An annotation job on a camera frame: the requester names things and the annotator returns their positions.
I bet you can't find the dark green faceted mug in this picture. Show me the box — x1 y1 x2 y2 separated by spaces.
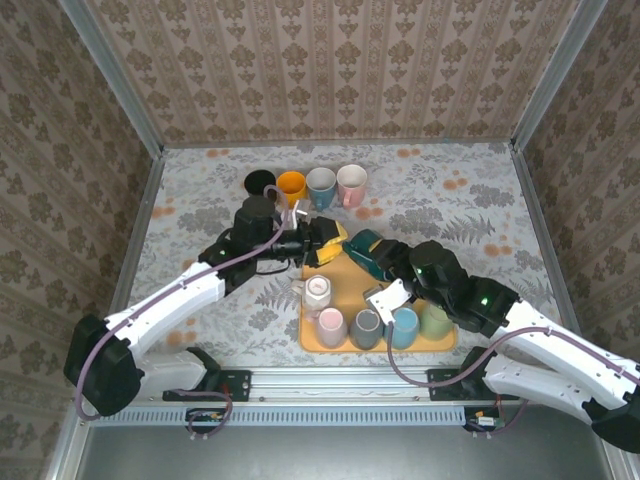
347 229 397 279

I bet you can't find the white faceted mug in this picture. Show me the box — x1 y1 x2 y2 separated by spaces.
290 274 333 322

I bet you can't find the black mug with white base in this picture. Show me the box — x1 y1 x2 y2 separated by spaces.
243 169 278 200

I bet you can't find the speckled blue mug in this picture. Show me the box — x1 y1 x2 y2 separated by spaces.
305 166 338 212

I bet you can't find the pink faceted mug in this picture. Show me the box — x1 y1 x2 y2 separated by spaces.
335 164 369 209

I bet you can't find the yellow mug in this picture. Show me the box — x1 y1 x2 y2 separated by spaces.
275 170 308 209

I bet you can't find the tall smooth pink mug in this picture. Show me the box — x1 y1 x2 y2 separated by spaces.
315 307 349 350

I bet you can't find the light green mug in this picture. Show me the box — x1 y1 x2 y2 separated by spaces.
419 302 456 343

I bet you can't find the light blue mug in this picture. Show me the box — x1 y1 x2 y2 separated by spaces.
388 306 421 352

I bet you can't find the grey mug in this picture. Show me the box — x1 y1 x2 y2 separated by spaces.
348 308 386 352

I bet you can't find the yellow plastic tray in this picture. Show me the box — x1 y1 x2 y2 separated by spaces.
297 248 459 355

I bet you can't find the floral print tablecloth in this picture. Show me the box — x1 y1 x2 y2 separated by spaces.
127 143 569 369

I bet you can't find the small controller board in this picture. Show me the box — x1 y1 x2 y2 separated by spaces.
185 407 225 435
463 405 507 432

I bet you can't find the grey metal sheet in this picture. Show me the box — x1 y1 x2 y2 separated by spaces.
74 424 621 480

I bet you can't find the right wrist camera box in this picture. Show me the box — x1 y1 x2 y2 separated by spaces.
363 278 417 326

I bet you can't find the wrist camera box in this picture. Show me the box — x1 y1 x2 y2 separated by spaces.
363 278 417 326
285 199 312 232

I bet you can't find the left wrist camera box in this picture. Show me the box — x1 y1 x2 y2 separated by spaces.
285 199 312 232

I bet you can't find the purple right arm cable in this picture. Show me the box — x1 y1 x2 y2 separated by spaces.
386 322 640 390

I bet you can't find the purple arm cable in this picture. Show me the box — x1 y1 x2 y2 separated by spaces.
73 183 292 421
386 322 640 390

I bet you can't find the aluminium frame rail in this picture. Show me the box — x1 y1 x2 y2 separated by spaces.
47 149 166 480
509 141 581 341
162 139 515 150

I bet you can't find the aluminium mounting rail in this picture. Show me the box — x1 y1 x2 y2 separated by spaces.
134 367 506 402

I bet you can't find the white slotted cable duct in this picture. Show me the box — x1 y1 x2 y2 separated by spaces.
89 403 484 427

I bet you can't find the aluminium frame post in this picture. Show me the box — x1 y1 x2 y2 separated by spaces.
510 0 609 149
58 0 165 159

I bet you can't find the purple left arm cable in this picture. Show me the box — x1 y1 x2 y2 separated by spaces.
73 183 292 421

